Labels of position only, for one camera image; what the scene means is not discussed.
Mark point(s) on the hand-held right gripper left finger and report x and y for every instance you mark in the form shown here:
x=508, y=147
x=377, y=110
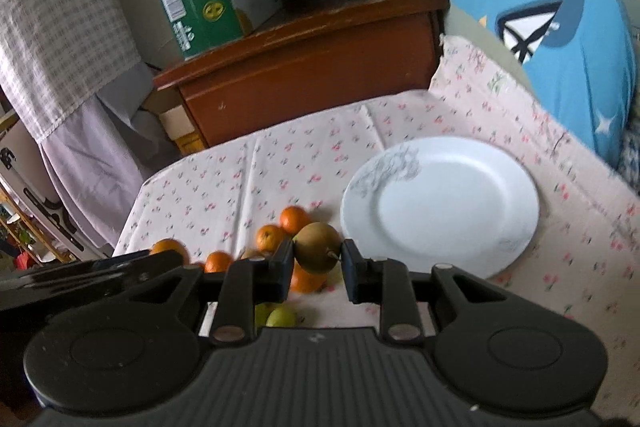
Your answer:
x=281, y=277

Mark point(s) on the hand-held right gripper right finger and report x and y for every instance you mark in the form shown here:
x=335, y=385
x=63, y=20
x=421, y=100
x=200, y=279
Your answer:
x=352, y=277

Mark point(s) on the white plate with grey print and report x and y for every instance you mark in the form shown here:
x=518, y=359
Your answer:
x=450, y=202

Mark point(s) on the wooden rack with clutter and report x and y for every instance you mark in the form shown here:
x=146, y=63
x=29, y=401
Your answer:
x=17, y=237

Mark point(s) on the floral tablecloth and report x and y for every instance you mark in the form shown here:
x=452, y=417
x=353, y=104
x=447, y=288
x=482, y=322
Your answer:
x=250, y=177

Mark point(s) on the lilac cloth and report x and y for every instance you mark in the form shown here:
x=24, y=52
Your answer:
x=100, y=157

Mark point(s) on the yellow small box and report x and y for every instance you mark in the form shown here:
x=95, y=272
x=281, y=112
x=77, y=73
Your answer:
x=192, y=143

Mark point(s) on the white small box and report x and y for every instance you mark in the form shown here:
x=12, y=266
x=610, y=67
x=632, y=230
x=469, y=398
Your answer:
x=176, y=122

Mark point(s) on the brown cardboard box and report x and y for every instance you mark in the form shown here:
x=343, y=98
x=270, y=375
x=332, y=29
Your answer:
x=162, y=101

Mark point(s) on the wooden nightstand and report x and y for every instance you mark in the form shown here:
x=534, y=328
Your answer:
x=310, y=72

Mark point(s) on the checked cloth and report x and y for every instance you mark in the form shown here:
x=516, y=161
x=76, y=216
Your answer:
x=60, y=17

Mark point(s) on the olive green cushion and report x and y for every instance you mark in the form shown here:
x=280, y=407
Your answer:
x=480, y=42

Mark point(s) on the blue printed pillow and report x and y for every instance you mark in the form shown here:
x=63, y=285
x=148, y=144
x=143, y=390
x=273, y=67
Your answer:
x=565, y=72

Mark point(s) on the dark blue patterned fabric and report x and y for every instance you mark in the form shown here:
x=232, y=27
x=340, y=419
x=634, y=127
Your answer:
x=631, y=157

